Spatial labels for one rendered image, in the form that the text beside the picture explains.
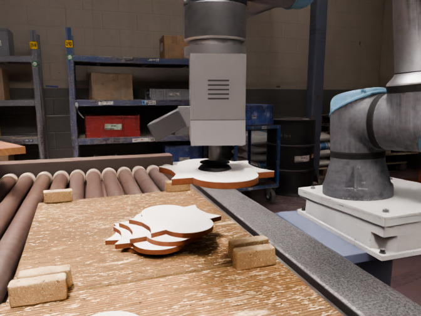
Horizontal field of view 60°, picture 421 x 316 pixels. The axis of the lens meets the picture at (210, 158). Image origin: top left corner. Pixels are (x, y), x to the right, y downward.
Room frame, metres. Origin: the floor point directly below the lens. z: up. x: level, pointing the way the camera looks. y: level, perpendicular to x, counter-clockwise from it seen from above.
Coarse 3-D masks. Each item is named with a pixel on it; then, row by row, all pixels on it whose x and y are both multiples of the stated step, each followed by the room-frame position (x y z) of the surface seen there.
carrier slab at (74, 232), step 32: (160, 192) 0.85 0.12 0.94; (192, 192) 0.85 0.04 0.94; (32, 224) 0.63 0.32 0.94; (64, 224) 0.63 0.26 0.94; (96, 224) 0.63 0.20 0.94; (224, 224) 0.63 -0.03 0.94; (32, 256) 0.50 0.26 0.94; (64, 256) 0.50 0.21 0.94; (96, 256) 0.50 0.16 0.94; (128, 256) 0.50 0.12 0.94; (160, 256) 0.50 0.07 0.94; (192, 256) 0.50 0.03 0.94; (224, 256) 0.50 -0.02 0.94
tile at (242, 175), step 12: (168, 168) 0.46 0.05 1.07; (180, 168) 0.46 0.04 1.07; (192, 168) 0.46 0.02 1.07; (240, 168) 0.46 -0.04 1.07; (252, 168) 0.46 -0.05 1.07; (180, 180) 0.41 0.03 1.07; (192, 180) 0.41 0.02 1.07; (204, 180) 0.40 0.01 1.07; (216, 180) 0.39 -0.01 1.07; (228, 180) 0.39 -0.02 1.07; (240, 180) 0.39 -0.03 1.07; (252, 180) 0.40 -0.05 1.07
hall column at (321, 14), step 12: (324, 0) 4.75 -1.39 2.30; (312, 12) 4.81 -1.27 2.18; (324, 12) 4.75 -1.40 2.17; (312, 24) 4.80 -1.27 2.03; (324, 24) 4.75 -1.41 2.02; (312, 36) 4.79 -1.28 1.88; (324, 36) 4.76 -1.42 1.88; (312, 48) 4.78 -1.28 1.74; (324, 48) 4.76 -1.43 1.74; (312, 60) 4.77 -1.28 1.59; (324, 60) 4.77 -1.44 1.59; (312, 72) 4.75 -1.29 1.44; (312, 84) 4.74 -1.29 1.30; (312, 96) 4.73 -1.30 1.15; (312, 108) 4.73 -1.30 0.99
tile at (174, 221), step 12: (144, 216) 0.58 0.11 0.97; (156, 216) 0.58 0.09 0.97; (168, 216) 0.58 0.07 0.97; (180, 216) 0.58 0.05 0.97; (192, 216) 0.58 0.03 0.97; (204, 216) 0.58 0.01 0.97; (216, 216) 0.58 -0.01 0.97; (156, 228) 0.52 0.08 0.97; (168, 228) 0.52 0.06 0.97; (180, 228) 0.52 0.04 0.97; (192, 228) 0.52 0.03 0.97; (204, 228) 0.52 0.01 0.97
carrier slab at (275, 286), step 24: (96, 288) 0.41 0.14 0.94; (120, 288) 0.41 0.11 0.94; (144, 288) 0.41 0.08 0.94; (168, 288) 0.41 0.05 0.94; (192, 288) 0.41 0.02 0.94; (216, 288) 0.41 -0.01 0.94; (240, 288) 0.41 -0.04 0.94; (264, 288) 0.41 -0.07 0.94; (288, 288) 0.41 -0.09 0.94; (0, 312) 0.36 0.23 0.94; (24, 312) 0.36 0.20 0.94; (48, 312) 0.36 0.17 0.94; (72, 312) 0.36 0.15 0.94; (96, 312) 0.36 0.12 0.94; (144, 312) 0.36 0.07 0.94; (168, 312) 0.36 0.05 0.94; (192, 312) 0.36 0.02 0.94; (216, 312) 0.36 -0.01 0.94; (240, 312) 0.36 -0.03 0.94; (264, 312) 0.36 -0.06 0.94; (288, 312) 0.36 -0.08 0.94; (312, 312) 0.36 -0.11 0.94; (336, 312) 0.36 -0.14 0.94
